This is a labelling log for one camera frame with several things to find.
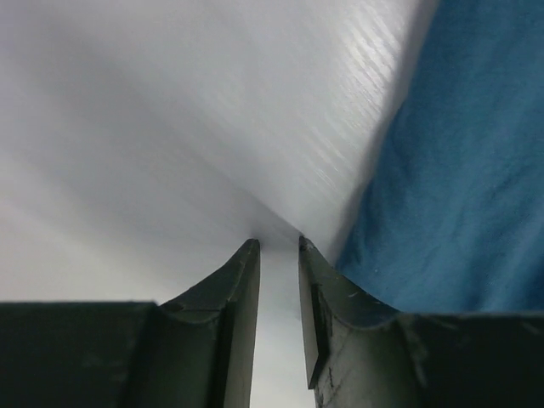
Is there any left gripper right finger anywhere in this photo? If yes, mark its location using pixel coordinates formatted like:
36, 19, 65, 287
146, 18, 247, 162
298, 237, 543, 407

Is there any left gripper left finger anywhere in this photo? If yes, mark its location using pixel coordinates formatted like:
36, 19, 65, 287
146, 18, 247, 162
1, 239, 260, 407

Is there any dark blue t shirt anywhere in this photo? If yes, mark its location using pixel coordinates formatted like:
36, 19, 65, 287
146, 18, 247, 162
337, 1, 543, 312

